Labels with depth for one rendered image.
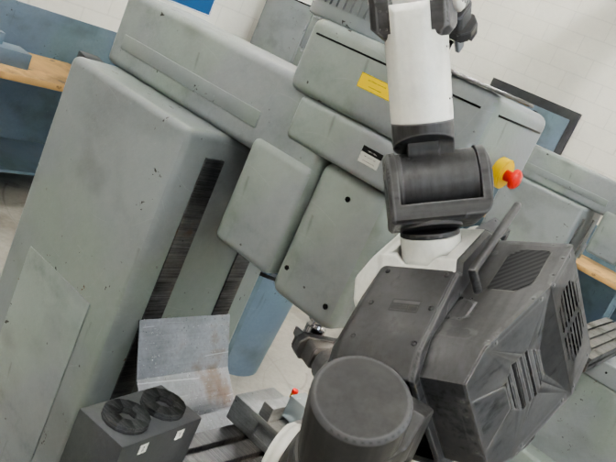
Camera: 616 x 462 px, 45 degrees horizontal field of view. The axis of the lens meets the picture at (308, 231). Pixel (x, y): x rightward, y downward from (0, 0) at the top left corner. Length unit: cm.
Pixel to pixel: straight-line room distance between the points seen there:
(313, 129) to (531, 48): 724
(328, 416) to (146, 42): 140
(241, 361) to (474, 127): 292
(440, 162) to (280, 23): 575
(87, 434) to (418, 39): 89
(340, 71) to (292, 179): 25
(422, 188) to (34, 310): 128
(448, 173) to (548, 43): 762
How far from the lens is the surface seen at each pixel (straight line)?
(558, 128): 835
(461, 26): 146
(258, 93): 170
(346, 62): 154
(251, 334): 401
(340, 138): 152
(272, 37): 679
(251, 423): 188
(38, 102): 608
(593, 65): 844
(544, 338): 106
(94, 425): 140
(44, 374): 205
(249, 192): 166
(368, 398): 81
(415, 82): 104
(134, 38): 205
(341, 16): 162
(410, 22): 104
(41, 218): 207
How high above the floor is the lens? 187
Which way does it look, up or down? 14 degrees down
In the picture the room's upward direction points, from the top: 24 degrees clockwise
